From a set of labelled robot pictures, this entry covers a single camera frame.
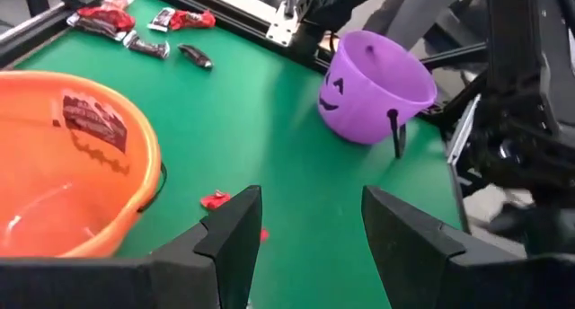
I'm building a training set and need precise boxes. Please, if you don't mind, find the orange plastic bucket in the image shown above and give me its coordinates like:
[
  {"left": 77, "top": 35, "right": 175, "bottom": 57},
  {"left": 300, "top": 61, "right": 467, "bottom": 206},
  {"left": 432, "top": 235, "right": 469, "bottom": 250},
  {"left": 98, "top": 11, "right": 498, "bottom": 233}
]
[{"left": 0, "top": 70, "right": 168, "bottom": 260}]

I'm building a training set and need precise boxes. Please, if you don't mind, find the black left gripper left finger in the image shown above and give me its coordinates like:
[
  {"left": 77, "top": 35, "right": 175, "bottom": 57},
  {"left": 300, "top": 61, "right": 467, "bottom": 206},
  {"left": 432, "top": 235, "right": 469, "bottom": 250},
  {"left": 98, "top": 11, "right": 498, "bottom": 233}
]
[{"left": 0, "top": 185, "right": 263, "bottom": 309}]

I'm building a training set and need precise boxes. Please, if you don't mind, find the dark brown candy wrapper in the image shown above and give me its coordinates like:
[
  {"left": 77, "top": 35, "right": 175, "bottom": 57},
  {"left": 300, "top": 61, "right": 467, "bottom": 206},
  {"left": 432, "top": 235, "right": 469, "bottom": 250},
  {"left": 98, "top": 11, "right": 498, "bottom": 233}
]
[
  {"left": 177, "top": 43, "right": 215, "bottom": 71},
  {"left": 66, "top": 13, "right": 130, "bottom": 43},
  {"left": 122, "top": 30, "right": 172, "bottom": 60},
  {"left": 146, "top": 6, "right": 177, "bottom": 33}
]

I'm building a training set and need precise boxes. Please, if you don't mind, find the silver metal corner bracket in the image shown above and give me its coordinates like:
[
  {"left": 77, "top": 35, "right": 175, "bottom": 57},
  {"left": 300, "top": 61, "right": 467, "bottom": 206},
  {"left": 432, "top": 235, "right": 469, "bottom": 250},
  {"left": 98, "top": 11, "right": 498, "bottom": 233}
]
[{"left": 265, "top": 0, "right": 301, "bottom": 49}]

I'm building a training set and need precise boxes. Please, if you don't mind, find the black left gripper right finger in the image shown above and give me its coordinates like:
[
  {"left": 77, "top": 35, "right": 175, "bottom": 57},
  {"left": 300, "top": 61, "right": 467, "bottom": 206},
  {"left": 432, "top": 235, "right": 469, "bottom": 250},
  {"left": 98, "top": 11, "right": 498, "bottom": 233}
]
[{"left": 360, "top": 185, "right": 575, "bottom": 309}]

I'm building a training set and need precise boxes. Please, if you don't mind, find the red candy wrapper in bucket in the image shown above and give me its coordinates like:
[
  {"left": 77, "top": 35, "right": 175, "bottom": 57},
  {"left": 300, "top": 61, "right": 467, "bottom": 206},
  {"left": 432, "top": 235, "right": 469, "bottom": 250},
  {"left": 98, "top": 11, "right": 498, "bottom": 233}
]
[{"left": 61, "top": 92, "right": 129, "bottom": 155}]

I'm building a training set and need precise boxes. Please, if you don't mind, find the black upright frame post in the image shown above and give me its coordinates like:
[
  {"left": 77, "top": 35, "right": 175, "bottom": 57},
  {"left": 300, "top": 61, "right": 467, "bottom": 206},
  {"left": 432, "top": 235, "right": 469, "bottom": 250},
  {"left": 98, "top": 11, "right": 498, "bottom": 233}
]
[{"left": 483, "top": 0, "right": 561, "bottom": 137}]

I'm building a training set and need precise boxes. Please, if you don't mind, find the black diagonal frame brace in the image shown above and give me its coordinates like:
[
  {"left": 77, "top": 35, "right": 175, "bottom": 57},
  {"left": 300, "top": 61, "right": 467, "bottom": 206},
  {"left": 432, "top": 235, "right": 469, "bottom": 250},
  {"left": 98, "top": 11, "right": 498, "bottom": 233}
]
[{"left": 420, "top": 41, "right": 490, "bottom": 73}]

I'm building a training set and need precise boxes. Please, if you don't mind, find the purple jack-o-lantern bucket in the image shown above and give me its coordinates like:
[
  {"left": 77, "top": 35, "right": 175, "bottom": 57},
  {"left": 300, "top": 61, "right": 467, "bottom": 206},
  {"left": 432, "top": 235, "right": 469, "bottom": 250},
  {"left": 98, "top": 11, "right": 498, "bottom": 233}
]
[{"left": 317, "top": 29, "right": 438, "bottom": 160}]

